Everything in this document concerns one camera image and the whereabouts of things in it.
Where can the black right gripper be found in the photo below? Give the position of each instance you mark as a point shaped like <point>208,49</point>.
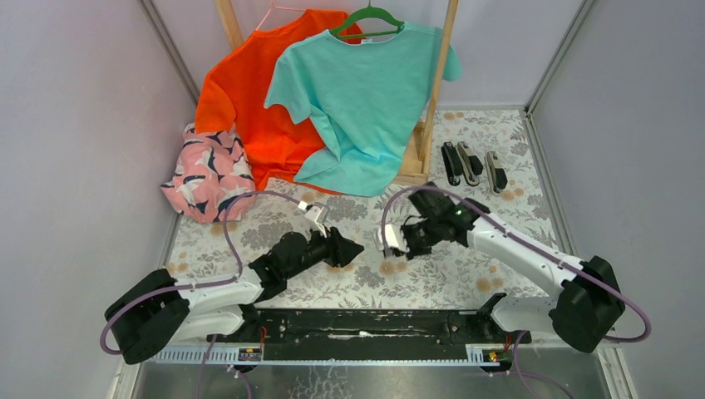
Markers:
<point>410,251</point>

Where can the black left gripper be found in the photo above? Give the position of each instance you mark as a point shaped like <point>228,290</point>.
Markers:
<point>339,252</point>

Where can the beige and black stapler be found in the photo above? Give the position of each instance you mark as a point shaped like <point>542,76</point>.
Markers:
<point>471,164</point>

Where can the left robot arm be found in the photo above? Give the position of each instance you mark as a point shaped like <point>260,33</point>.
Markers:
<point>161,309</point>

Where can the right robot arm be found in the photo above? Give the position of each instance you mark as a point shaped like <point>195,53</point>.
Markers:
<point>582,301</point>

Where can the wooden rack base tray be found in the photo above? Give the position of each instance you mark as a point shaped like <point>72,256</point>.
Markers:
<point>416,160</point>

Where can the teal t-shirt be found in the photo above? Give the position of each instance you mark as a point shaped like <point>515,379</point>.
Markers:
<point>363,100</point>

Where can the pink bird-pattern cloth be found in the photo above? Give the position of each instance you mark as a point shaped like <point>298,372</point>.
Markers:
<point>211,171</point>

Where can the orange t-shirt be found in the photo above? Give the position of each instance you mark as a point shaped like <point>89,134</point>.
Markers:
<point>234,92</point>

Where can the green clothes hanger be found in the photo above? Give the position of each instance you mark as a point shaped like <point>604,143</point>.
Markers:
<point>366,22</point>

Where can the pink clothes hanger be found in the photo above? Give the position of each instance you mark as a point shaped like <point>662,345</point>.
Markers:
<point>278,14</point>

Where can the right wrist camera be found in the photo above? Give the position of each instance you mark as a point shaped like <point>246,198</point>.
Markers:
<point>390,242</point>

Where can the wooden rack right post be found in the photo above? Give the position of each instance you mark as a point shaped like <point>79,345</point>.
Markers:
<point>438,82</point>

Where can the wooden rack post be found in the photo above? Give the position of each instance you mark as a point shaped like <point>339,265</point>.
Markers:
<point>438,82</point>
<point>230,23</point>

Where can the wooden rack left post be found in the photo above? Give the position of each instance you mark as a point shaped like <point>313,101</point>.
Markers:
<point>230,23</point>

